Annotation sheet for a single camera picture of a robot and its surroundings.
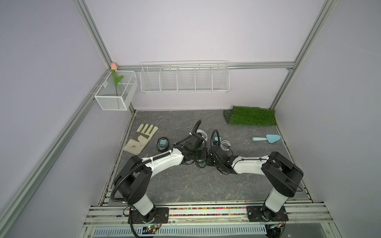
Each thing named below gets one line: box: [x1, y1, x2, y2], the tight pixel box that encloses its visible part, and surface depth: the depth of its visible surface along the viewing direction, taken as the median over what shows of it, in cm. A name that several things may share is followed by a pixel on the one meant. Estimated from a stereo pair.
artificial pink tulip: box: [110, 62, 124, 97], surface depth 92 cm
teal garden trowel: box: [252, 134, 281, 144], surface depth 105 cm
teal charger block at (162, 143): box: [159, 139, 167, 147], surface depth 101 cm
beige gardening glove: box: [123, 123, 159, 156], surface depth 105 cm
